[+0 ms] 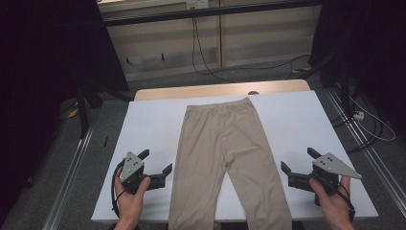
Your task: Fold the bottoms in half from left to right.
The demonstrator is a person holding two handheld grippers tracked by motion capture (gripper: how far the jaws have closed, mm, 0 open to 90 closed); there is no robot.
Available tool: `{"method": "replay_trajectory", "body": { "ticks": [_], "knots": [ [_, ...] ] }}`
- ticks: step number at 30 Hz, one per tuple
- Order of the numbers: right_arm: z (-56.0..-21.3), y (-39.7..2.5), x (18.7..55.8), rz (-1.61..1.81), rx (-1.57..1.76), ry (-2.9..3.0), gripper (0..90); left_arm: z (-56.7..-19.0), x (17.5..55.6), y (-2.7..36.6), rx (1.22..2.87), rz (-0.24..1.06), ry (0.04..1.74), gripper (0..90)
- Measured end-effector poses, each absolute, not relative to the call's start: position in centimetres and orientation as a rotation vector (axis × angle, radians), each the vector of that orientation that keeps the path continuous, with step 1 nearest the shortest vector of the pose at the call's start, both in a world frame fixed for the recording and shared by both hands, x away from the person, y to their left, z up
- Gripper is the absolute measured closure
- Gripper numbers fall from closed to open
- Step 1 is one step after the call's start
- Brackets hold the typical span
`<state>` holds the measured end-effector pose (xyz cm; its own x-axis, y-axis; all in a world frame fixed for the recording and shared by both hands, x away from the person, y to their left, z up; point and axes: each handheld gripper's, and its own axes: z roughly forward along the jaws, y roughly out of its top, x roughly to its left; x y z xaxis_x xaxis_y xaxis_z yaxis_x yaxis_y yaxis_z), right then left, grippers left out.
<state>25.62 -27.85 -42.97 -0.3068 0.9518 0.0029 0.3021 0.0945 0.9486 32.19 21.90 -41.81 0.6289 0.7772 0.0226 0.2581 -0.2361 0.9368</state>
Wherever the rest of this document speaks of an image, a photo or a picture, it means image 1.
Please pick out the beige wooden cabinet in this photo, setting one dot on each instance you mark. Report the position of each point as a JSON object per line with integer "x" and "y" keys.
{"x": 255, "y": 38}

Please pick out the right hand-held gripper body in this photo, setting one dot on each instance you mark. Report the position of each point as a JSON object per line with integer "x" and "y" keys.
{"x": 325, "y": 164}

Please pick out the white wall socket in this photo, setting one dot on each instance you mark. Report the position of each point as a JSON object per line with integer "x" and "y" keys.
{"x": 198, "y": 4}

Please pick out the black metal stand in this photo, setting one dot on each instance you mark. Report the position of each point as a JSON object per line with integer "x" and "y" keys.
{"x": 344, "y": 89}
{"x": 83, "y": 118}

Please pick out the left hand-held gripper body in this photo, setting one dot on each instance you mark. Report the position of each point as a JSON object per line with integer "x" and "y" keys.
{"x": 131, "y": 167}

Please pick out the person's right hand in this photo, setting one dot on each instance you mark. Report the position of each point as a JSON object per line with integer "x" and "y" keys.
{"x": 335, "y": 211}

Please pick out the white table board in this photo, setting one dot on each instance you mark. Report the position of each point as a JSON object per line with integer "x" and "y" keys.
{"x": 153, "y": 121}

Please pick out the yellow floor tape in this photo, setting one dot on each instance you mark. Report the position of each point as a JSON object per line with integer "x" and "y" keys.
{"x": 72, "y": 112}
{"x": 301, "y": 69}

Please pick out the black curtain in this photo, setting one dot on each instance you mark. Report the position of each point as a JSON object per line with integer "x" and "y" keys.
{"x": 373, "y": 48}
{"x": 38, "y": 64}

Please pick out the person's left hand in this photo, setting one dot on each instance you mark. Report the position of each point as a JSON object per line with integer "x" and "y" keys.
{"x": 129, "y": 204}

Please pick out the black horizontal bar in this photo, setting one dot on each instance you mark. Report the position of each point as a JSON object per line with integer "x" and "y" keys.
{"x": 207, "y": 12}

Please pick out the beige pants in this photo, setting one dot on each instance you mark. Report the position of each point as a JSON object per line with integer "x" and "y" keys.
{"x": 220, "y": 134}

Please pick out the aluminium floor rail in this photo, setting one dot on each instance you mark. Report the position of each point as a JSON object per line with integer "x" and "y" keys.
{"x": 370, "y": 153}
{"x": 68, "y": 180}

